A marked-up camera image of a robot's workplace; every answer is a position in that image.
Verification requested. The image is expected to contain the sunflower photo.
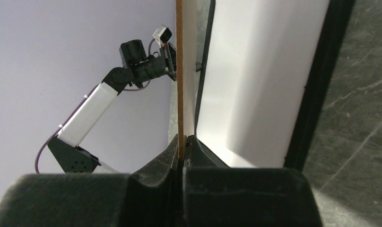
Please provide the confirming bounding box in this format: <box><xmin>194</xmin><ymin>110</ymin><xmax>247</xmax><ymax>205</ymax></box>
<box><xmin>196</xmin><ymin>0</ymin><xmax>330</xmax><ymax>167</ymax></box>

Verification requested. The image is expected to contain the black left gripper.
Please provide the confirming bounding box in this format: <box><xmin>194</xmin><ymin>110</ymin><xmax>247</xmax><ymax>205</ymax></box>
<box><xmin>119</xmin><ymin>25</ymin><xmax>177</xmax><ymax>88</ymax></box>

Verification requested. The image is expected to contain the black picture frame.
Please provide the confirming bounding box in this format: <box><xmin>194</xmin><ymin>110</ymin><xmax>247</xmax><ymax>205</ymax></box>
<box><xmin>195</xmin><ymin>0</ymin><xmax>354</xmax><ymax>170</ymax></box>

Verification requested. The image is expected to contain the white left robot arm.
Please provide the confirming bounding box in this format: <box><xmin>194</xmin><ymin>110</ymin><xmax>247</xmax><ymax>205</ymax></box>
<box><xmin>35</xmin><ymin>25</ymin><xmax>177</xmax><ymax>174</ymax></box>

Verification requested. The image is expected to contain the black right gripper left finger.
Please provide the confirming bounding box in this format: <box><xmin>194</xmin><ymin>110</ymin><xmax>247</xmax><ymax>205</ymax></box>
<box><xmin>0</xmin><ymin>137</ymin><xmax>178</xmax><ymax>227</ymax></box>

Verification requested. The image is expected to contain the brown backing board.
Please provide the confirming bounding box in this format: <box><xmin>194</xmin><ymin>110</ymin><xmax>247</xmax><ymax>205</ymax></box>
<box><xmin>175</xmin><ymin>0</ymin><xmax>186</xmax><ymax>161</ymax></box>

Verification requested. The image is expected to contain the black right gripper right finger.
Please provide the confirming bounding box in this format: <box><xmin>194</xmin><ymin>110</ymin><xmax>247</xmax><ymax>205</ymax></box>
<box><xmin>182</xmin><ymin>135</ymin><xmax>322</xmax><ymax>227</ymax></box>

